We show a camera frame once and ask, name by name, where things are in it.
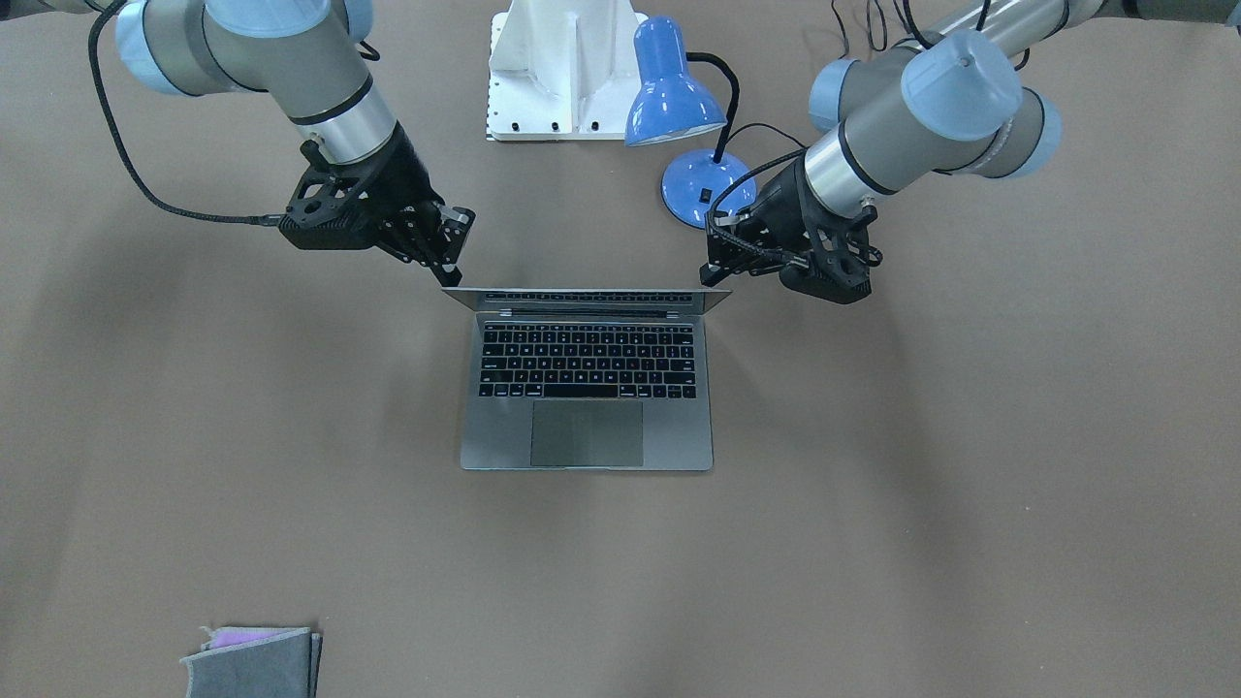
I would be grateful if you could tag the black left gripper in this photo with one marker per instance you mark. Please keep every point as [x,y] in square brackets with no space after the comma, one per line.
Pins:
[779,208]

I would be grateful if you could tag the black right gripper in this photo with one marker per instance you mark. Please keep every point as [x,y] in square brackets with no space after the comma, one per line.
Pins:
[409,175]

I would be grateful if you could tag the grey laptop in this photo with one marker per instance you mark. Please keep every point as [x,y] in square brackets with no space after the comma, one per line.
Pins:
[587,380]

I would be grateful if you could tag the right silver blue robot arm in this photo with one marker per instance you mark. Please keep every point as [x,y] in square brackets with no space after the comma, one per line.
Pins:
[310,56]

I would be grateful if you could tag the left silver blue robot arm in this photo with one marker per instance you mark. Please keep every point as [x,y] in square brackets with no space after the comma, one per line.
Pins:
[946,99]

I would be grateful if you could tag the blue desk lamp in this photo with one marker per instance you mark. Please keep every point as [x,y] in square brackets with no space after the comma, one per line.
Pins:
[672,104]

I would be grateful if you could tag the grey felt pouch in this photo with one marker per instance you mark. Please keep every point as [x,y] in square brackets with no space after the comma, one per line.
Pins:
[255,662]

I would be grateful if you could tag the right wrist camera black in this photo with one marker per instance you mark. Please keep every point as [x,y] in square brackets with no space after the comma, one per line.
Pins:
[327,209]

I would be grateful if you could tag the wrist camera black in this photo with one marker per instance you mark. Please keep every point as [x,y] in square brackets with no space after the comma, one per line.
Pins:
[837,266]
[327,209]

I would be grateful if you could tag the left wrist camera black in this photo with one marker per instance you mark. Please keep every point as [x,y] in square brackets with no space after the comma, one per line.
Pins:
[837,266]

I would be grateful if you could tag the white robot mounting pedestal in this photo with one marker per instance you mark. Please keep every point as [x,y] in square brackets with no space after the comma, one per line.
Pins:
[562,71]

